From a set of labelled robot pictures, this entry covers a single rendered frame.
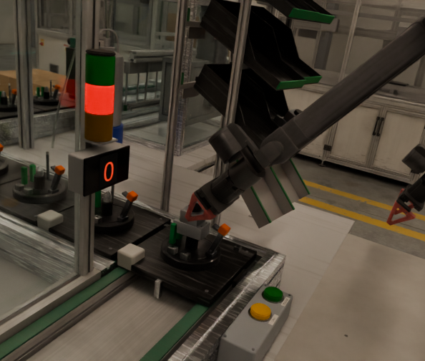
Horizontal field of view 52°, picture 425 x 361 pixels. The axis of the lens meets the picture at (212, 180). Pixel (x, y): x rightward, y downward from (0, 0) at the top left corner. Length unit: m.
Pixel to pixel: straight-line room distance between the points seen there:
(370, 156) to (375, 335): 3.99
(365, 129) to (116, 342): 4.35
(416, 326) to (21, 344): 0.88
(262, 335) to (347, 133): 4.28
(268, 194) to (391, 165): 3.82
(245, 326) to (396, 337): 0.41
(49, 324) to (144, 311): 0.19
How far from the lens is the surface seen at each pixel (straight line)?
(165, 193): 1.25
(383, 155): 4.98
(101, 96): 0.78
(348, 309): 1.17
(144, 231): 1.10
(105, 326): 0.90
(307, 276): 1.24
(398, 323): 1.19
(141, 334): 0.88
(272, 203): 1.23
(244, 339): 0.83
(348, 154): 5.06
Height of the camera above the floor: 1.50
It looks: 21 degrees down
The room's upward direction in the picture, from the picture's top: 7 degrees clockwise
